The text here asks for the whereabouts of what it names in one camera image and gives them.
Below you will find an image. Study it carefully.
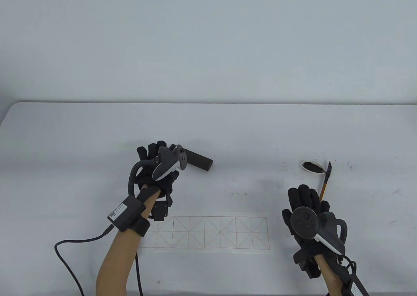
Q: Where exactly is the person's left hand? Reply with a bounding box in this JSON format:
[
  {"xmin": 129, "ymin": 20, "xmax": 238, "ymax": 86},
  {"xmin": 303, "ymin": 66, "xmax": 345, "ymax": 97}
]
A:
[{"xmin": 135, "ymin": 141, "xmax": 180, "ymax": 193}]

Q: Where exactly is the black labelled box left wrist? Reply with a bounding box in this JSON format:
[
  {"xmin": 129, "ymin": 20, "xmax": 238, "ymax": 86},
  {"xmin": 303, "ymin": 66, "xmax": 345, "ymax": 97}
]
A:
[{"xmin": 108, "ymin": 195, "xmax": 146, "ymax": 233}]

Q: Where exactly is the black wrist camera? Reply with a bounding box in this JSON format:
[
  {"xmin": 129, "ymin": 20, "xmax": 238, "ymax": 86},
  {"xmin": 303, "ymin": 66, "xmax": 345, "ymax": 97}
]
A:
[
  {"xmin": 153, "ymin": 200, "xmax": 169, "ymax": 222},
  {"xmin": 305, "ymin": 260, "xmax": 321, "ymax": 278}
]

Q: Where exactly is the black labelled box wrist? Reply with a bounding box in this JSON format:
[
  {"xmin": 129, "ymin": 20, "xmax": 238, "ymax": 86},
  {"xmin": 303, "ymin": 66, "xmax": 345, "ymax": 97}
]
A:
[
  {"xmin": 108, "ymin": 195, "xmax": 146, "ymax": 233},
  {"xmin": 342, "ymin": 275, "xmax": 370, "ymax": 296}
]

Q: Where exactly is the black labelled box right wrist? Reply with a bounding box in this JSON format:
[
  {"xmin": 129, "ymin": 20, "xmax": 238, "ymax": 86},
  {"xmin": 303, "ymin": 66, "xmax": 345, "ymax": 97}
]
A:
[{"xmin": 342, "ymin": 275, "xmax": 370, "ymax": 296}]

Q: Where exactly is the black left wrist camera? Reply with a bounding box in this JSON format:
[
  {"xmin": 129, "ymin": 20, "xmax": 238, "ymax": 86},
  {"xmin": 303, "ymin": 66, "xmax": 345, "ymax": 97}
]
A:
[{"xmin": 153, "ymin": 200, "xmax": 169, "ymax": 222}]

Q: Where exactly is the black wrist strap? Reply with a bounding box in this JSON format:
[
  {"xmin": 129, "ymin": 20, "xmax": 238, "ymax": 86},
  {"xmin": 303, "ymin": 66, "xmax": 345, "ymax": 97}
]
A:
[
  {"xmin": 329, "ymin": 259, "xmax": 352, "ymax": 283},
  {"xmin": 132, "ymin": 218, "xmax": 151, "ymax": 237}
]

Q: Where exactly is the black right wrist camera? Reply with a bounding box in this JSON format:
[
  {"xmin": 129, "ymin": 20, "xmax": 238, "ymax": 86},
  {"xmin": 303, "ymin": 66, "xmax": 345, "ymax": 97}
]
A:
[{"xmin": 305, "ymin": 260, "xmax": 321, "ymax": 278}]

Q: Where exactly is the black left wrist strap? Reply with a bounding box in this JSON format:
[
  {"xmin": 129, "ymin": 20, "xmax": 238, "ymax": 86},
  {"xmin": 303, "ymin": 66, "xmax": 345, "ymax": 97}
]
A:
[{"xmin": 132, "ymin": 218, "xmax": 151, "ymax": 237}]

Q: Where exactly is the person's right hand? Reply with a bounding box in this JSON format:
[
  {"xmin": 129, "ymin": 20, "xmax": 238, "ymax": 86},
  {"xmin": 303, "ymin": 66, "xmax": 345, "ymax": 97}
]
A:
[{"xmin": 282, "ymin": 185, "xmax": 330, "ymax": 261}]

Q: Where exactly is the black right wrist strap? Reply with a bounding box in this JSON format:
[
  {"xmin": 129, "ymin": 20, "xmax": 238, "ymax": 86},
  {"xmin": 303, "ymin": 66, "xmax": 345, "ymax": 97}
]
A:
[{"xmin": 329, "ymin": 259, "xmax": 352, "ymax": 283}]

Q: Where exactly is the person's right forearm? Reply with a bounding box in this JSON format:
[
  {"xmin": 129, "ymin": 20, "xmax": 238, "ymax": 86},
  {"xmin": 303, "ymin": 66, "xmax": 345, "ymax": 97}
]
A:
[{"xmin": 313, "ymin": 254, "xmax": 347, "ymax": 296}]

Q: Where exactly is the red grid calligraphy paper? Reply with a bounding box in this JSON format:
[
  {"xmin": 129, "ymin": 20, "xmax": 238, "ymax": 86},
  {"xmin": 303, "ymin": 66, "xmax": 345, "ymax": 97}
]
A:
[{"xmin": 143, "ymin": 215, "xmax": 271, "ymax": 250}]

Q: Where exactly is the bamboo Chinese brush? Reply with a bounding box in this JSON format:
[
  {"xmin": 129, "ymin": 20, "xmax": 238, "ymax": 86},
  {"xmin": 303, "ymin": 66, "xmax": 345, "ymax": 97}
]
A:
[{"xmin": 319, "ymin": 161, "xmax": 331, "ymax": 202}]

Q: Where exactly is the black braided cable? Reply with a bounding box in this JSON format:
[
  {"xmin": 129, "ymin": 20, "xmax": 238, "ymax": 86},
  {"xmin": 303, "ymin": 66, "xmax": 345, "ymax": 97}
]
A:
[
  {"xmin": 340, "ymin": 255, "xmax": 358, "ymax": 277},
  {"xmin": 54, "ymin": 226, "xmax": 144, "ymax": 296}
]

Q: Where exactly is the small white ink dish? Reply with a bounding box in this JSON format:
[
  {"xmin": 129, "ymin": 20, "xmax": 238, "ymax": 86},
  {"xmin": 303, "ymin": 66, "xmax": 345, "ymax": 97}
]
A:
[{"xmin": 301, "ymin": 160, "xmax": 325, "ymax": 173}]

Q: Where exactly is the black paperweight bar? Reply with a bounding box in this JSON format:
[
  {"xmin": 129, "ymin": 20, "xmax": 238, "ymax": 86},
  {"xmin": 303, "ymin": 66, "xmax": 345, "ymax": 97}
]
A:
[{"xmin": 169, "ymin": 144, "xmax": 213, "ymax": 172}]

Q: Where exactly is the person's left forearm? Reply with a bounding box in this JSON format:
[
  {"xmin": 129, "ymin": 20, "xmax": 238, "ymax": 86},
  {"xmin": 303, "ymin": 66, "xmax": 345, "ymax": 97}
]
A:
[{"xmin": 95, "ymin": 184, "xmax": 162, "ymax": 296}]

